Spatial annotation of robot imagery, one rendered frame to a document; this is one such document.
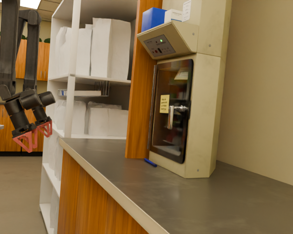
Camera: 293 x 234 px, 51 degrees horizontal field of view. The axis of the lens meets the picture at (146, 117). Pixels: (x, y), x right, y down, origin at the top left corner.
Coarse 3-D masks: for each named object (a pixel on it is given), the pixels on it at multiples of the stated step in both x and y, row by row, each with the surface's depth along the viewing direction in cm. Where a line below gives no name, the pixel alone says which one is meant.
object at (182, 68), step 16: (160, 64) 135; (176, 64) 123; (192, 64) 113; (160, 80) 134; (176, 80) 122; (160, 96) 134; (176, 96) 121; (176, 112) 120; (160, 128) 132; (176, 128) 120; (160, 144) 131; (176, 144) 119; (176, 160) 118
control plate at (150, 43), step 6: (162, 36) 118; (144, 42) 134; (150, 42) 129; (162, 42) 122; (168, 42) 118; (150, 48) 133; (156, 48) 129; (162, 48) 125; (156, 54) 133; (162, 54) 129
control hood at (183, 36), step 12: (168, 24) 109; (180, 24) 108; (192, 24) 111; (144, 36) 130; (156, 36) 122; (168, 36) 115; (180, 36) 109; (192, 36) 111; (180, 48) 115; (192, 48) 111
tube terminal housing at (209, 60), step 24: (168, 0) 134; (192, 0) 117; (216, 0) 114; (216, 24) 115; (216, 48) 116; (216, 72) 117; (192, 96) 113; (216, 96) 118; (192, 120) 114; (216, 120) 124; (192, 144) 115; (216, 144) 133; (168, 168) 126; (192, 168) 116
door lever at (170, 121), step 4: (168, 108) 116; (172, 108) 115; (176, 108) 116; (180, 108) 117; (172, 112) 115; (168, 116) 116; (172, 116) 115; (168, 120) 116; (172, 120) 115; (168, 124) 116; (172, 124) 116; (168, 128) 115; (172, 128) 116
